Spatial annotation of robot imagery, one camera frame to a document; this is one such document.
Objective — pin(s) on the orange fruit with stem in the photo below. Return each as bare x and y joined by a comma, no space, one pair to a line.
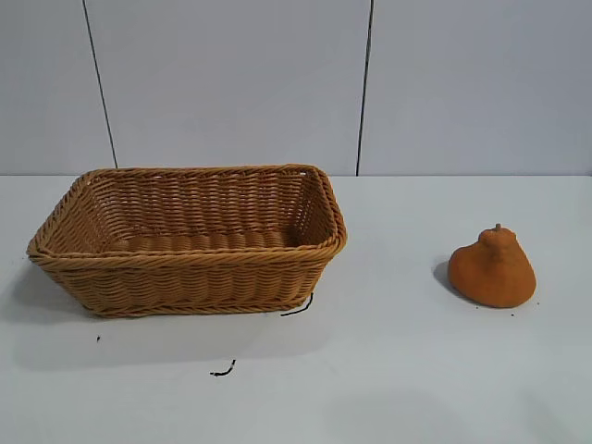
495,277

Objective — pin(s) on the woven wicker rectangular basket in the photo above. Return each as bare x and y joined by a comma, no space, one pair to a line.
185,277

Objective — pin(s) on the black thread piece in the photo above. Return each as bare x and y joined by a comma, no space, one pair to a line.
298,312
226,370

